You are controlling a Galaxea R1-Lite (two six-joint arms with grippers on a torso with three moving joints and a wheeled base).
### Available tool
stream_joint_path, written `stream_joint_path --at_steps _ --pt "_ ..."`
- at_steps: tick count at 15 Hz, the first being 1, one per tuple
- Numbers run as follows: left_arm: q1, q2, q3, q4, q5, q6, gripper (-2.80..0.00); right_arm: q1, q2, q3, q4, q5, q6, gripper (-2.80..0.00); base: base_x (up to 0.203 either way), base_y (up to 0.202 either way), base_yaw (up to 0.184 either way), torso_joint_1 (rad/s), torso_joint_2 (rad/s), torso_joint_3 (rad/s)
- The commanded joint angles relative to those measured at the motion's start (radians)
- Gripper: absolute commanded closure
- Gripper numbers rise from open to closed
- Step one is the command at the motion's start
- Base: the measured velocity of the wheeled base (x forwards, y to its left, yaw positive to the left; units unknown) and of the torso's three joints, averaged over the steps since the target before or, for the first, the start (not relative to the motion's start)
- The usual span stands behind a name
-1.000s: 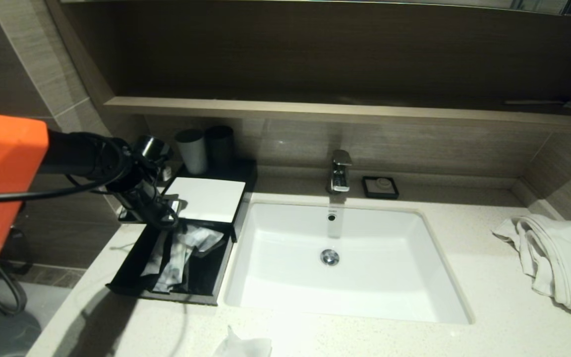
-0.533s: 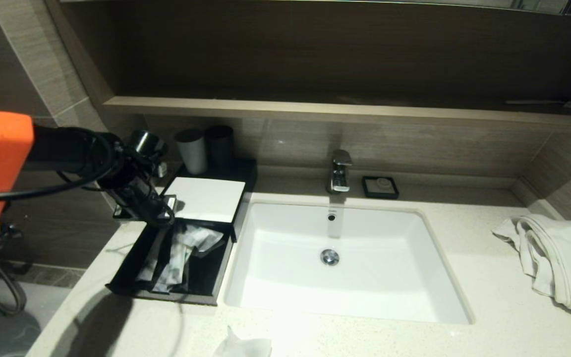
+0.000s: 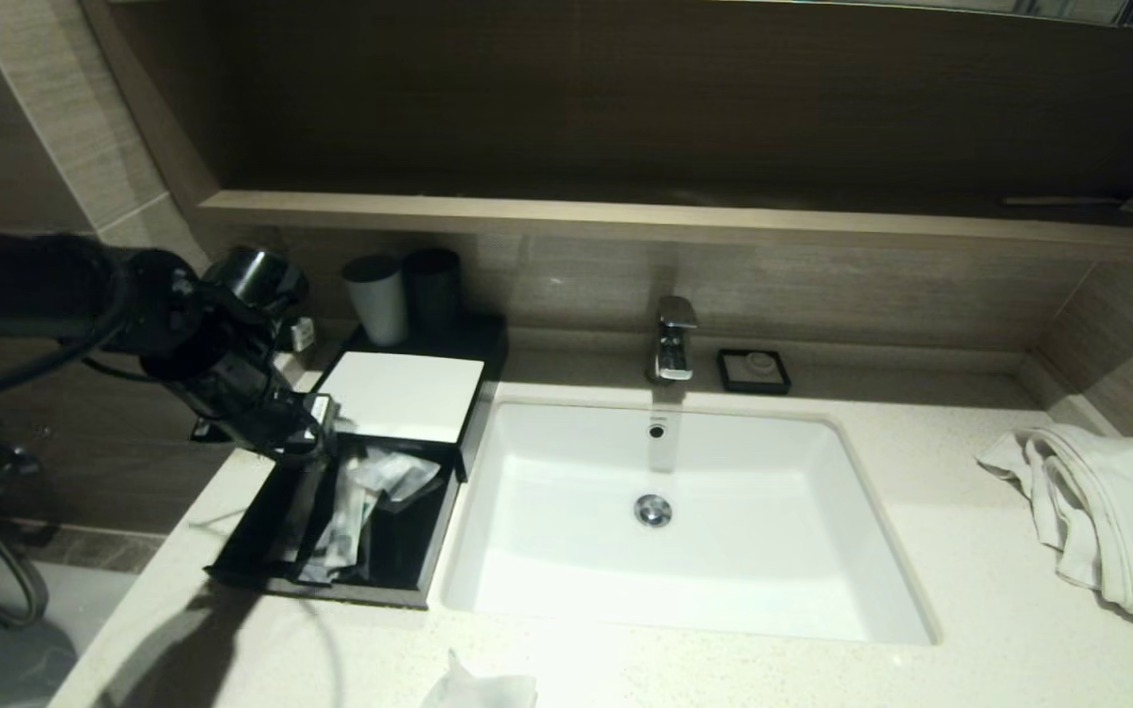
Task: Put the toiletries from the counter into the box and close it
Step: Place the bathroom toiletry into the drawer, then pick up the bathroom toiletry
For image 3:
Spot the toothbrush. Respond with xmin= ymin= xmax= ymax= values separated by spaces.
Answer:
xmin=335 ymin=462 xmax=381 ymax=573

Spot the black cup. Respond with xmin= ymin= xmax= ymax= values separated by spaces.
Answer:
xmin=402 ymin=247 xmax=464 ymax=337

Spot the black glossy drawer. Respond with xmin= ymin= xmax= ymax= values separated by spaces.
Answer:
xmin=205 ymin=433 xmax=465 ymax=609

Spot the white sachet with red print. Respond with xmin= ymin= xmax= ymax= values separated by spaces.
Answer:
xmin=419 ymin=649 xmax=539 ymax=708

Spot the grey cup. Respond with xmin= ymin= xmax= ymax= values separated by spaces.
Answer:
xmin=342 ymin=255 xmax=411 ymax=348

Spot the white packet with green label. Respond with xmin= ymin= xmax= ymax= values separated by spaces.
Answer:
xmin=301 ymin=492 xmax=361 ymax=586

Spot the chrome faucet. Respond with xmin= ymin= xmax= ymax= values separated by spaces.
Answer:
xmin=646 ymin=295 xmax=699 ymax=385

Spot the black square soap dish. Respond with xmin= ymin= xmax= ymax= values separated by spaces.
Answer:
xmin=716 ymin=348 xmax=793 ymax=397

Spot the white rectangular sink basin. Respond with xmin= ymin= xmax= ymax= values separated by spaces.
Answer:
xmin=442 ymin=397 xmax=942 ymax=648

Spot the white crumpled towel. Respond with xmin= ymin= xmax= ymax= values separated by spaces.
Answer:
xmin=974 ymin=423 xmax=1133 ymax=629

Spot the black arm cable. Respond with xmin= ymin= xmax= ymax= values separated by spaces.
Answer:
xmin=0 ymin=265 xmax=135 ymax=412

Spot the wooden wall shelf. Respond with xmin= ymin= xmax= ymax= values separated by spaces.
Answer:
xmin=198 ymin=190 xmax=1133 ymax=260

